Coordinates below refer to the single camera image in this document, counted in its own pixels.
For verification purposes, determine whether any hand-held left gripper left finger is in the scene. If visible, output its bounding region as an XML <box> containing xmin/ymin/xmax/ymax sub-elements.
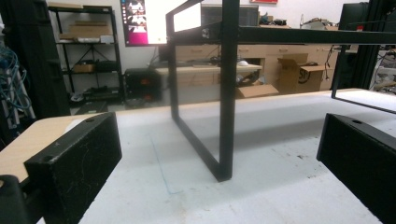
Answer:
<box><xmin>23</xmin><ymin>111</ymin><xmax>123</xmax><ymax>224</ymax></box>

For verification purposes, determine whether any black curtain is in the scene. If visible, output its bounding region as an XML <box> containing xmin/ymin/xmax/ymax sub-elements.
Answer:
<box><xmin>0</xmin><ymin>0</ymin><xmax>71</xmax><ymax>120</ymax></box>

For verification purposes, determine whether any white table cover sheet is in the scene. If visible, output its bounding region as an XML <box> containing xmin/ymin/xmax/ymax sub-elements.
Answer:
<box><xmin>36</xmin><ymin>89</ymin><xmax>396</xmax><ymax>224</ymax></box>

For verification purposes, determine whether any cardboard box on rack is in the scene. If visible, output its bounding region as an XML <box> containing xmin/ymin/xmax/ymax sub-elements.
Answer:
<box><xmin>68</xmin><ymin>21</ymin><xmax>114</xmax><ymax>39</ymax></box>

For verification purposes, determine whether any black computer tower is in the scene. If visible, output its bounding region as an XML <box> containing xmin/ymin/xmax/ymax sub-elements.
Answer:
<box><xmin>123</xmin><ymin>68</ymin><xmax>163</xmax><ymax>102</ymax></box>

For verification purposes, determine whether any black metal frame stand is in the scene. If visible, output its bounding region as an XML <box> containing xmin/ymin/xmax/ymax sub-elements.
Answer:
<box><xmin>165</xmin><ymin>0</ymin><xmax>396</xmax><ymax>183</ymax></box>

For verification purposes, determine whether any wooden workbench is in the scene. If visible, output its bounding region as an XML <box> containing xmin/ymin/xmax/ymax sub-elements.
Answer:
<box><xmin>154</xmin><ymin>63</ymin><xmax>264</xmax><ymax>89</ymax></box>

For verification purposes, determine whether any open cardboard box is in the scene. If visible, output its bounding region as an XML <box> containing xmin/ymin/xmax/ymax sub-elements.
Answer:
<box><xmin>276</xmin><ymin>53</ymin><xmax>334</xmax><ymax>95</ymax></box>

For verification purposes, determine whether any bundle of blue cables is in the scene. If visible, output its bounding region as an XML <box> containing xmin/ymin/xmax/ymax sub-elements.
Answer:
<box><xmin>0</xmin><ymin>46</ymin><xmax>32</xmax><ymax>113</ymax></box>

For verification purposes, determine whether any black metal shelving rack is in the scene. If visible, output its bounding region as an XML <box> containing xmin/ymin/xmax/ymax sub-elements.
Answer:
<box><xmin>47</xmin><ymin>3</ymin><xmax>125</xmax><ymax>104</ymax></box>

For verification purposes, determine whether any flat cardboard box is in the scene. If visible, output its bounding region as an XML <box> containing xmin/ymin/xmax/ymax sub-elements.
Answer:
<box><xmin>235</xmin><ymin>83</ymin><xmax>280</xmax><ymax>100</ymax></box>

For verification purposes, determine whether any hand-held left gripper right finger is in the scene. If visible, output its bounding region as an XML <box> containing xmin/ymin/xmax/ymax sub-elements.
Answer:
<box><xmin>316</xmin><ymin>113</ymin><xmax>396</xmax><ymax>224</ymax></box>

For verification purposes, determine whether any computer monitor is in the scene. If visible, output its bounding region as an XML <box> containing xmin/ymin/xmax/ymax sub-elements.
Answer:
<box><xmin>120</xmin><ymin>0</ymin><xmax>200</xmax><ymax>48</ymax></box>

